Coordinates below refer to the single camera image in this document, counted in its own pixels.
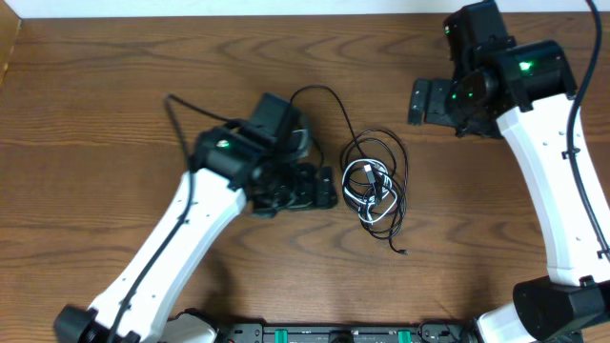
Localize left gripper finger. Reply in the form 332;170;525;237
317;167;334;187
315;187;337;208

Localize white USB cable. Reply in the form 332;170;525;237
341;158;398;225

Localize long thin black cable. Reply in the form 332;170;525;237
289;84;410;256

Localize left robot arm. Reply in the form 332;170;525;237
53;126;336;343

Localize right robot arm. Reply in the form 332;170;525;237
408;1;609;342

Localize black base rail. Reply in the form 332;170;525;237
161;309;587;343

